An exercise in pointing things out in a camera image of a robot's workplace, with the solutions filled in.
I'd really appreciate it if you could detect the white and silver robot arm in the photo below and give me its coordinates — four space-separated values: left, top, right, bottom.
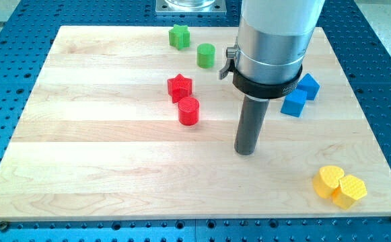
236 0 324 85

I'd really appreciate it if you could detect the red star block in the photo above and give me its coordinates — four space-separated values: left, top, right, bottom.
167 74 192 103

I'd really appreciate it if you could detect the green star block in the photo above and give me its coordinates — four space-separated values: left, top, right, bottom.
168 24 190 50

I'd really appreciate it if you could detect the red cylinder block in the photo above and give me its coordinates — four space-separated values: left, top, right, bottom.
178 97 200 126

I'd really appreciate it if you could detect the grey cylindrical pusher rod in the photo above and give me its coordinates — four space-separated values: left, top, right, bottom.
234 95 269 155

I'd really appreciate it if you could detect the green cylinder block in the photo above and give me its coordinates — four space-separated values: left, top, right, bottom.
197 43 215 69

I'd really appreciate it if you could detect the light wooden board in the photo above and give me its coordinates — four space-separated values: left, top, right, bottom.
0 26 391 221

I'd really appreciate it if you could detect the blue cube block front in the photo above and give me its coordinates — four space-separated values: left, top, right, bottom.
281 89 307 117

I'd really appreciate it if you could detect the blue block rear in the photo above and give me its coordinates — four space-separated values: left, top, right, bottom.
297 73 320 100

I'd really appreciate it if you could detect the yellow heart block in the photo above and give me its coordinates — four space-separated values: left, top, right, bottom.
312 165 345 198

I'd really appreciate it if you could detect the yellow hexagon block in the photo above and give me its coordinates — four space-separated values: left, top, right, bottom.
332 175 367 209

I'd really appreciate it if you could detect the black clamp ring with lever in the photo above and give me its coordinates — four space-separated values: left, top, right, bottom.
219 46 304 100

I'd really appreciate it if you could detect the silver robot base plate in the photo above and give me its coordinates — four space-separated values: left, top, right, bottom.
155 0 227 15

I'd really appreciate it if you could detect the blue perforated metal table frame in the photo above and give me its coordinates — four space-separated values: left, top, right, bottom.
0 1 391 241

